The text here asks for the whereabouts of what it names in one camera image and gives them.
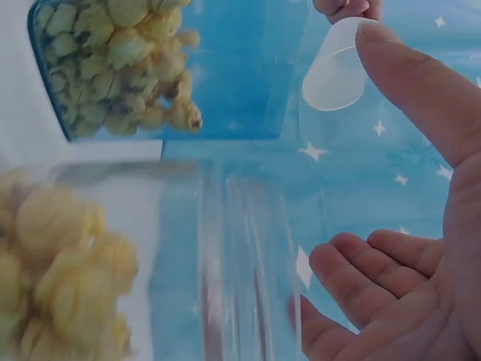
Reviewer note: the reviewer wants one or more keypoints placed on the person's right hand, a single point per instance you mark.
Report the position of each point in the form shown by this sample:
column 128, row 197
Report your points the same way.
column 443, row 293

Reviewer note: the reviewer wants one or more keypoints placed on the clear container with blue interior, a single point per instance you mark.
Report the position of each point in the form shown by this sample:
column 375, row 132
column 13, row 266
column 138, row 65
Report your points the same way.
column 240, row 94

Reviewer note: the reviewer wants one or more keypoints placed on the pile of small popcorn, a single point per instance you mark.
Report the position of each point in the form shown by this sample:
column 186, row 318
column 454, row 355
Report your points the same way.
column 127, row 49

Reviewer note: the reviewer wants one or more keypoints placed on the person's right thumb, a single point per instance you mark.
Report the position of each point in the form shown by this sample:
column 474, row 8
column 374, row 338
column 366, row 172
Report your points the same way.
column 417, row 79

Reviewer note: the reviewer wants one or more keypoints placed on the heap of large yellow popcorn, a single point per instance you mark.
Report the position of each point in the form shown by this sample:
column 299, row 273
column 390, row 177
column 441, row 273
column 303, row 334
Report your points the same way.
column 71, row 278

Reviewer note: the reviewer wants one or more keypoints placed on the clear ribbed plastic container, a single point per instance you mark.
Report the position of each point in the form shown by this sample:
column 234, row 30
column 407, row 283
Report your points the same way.
column 214, row 255

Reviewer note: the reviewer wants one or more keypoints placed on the person's left hand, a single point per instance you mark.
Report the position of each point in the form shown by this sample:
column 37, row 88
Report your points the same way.
column 336, row 7

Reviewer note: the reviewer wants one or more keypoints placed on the white board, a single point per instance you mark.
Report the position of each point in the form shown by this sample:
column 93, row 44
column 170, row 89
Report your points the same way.
column 22, row 82

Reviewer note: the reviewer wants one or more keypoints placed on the small translucent white cup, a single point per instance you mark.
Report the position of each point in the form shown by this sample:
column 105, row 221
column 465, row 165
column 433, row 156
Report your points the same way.
column 334, row 79

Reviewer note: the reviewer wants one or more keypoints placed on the person's left fingers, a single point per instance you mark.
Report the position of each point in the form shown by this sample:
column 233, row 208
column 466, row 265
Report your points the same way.
column 334, row 6

